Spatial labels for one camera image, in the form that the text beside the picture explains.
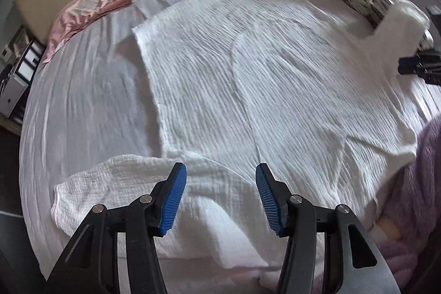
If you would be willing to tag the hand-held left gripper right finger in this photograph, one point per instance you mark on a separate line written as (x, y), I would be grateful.
(270, 201)

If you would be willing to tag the white crinkled garment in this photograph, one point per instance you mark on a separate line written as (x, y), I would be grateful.
(275, 90)

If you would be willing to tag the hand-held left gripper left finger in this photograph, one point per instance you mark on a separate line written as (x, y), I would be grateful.
(174, 197)

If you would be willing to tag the printed pink pillow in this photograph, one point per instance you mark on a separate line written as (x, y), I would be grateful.
(100, 1)

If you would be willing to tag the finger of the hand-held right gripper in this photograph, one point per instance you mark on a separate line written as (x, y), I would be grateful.
(430, 75)
(408, 65)

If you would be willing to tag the purple fuzzy robe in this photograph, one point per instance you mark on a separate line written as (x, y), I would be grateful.
(420, 183)

